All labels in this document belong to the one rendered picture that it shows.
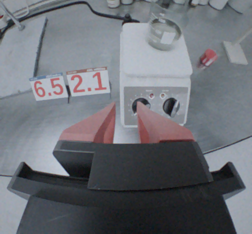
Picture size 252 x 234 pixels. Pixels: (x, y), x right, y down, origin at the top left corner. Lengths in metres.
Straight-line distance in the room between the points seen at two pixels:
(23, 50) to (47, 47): 0.09
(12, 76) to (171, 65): 0.42
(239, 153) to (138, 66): 0.33
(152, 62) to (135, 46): 0.04
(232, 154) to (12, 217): 0.60
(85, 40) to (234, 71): 0.45
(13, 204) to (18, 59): 0.41
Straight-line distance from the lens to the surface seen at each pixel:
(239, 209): 0.45
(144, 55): 0.21
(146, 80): 0.21
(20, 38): 0.54
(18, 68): 0.44
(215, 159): 0.33
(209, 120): 0.32
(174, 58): 0.22
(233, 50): 0.49
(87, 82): 0.27
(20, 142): 0.37
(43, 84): 0.31
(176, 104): 0.21
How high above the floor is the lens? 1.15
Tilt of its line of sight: 77 degrees down
